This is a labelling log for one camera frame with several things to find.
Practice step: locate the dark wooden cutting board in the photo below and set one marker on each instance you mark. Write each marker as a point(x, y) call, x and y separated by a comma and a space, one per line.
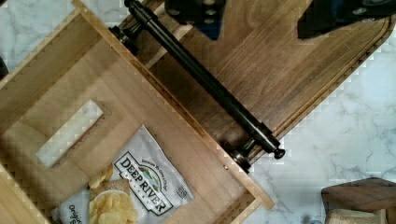
point(261, 61)

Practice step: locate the brown wooden box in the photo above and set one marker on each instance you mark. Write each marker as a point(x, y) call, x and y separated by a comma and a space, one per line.
point(367, 201)

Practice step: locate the Deep River chips bag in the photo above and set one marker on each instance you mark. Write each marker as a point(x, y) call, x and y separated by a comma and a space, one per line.
point(141, 186)

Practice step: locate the black drawer handle bar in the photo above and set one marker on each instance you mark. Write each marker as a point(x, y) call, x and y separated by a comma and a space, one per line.
point(258, 134)

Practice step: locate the light wooden drawer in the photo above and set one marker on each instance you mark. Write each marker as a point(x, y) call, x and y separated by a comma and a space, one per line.
point(79, 61)

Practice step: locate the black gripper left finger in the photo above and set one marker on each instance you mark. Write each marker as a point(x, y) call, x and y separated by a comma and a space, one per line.
point(204, 15)

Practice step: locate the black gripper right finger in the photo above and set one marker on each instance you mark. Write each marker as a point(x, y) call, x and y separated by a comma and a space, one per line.
point(324, 16)

